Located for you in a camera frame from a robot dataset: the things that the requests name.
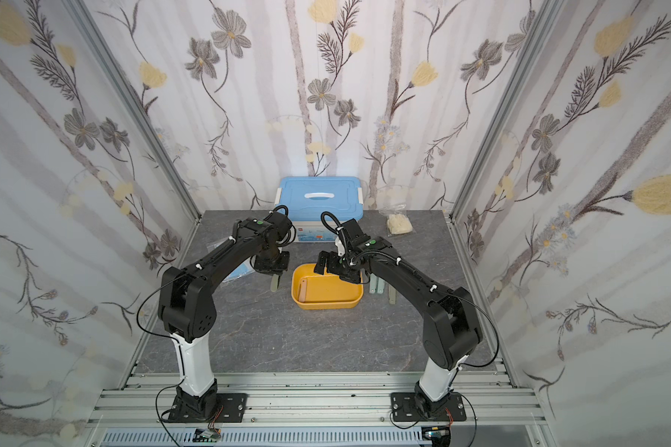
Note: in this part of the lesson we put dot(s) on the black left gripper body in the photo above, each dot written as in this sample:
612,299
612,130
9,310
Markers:
274,261

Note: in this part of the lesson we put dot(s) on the clear bag of beige items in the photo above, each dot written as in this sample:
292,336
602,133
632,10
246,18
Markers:
397,221

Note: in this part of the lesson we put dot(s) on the small green circuit board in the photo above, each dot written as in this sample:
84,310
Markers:
207,435

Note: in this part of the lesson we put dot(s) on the grey green folding fruit knife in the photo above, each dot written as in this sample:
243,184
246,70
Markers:
275,282

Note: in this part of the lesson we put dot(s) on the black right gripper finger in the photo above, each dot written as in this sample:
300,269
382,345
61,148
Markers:
320,267
324,257

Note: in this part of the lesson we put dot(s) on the blue lidded white storage box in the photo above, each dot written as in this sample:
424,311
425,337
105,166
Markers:
308,197

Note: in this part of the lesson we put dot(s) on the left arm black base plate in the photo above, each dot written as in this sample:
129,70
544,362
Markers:
215,407

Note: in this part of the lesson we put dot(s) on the packaged blue face masks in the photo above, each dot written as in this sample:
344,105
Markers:
243,270

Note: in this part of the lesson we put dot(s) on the aluminium rail frame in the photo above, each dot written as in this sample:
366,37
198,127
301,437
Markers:
323,399

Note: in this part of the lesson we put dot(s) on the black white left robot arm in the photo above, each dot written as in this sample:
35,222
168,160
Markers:
188,313

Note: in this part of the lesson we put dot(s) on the pink folding fruit knife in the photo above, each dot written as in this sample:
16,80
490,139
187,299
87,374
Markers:
303,291

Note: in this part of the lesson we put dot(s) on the olive green folding fruit knife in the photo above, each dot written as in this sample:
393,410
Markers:
392,293

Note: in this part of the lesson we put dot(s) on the white slotted cable duct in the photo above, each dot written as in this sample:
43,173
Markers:
383,436

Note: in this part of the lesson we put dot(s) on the yellow plastic storage tray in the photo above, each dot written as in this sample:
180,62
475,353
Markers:
326,292

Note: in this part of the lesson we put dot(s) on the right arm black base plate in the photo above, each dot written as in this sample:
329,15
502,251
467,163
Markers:
416,407

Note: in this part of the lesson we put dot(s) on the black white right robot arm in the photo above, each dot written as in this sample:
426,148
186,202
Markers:
451,326

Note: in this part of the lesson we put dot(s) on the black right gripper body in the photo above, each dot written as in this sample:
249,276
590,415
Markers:
338,268

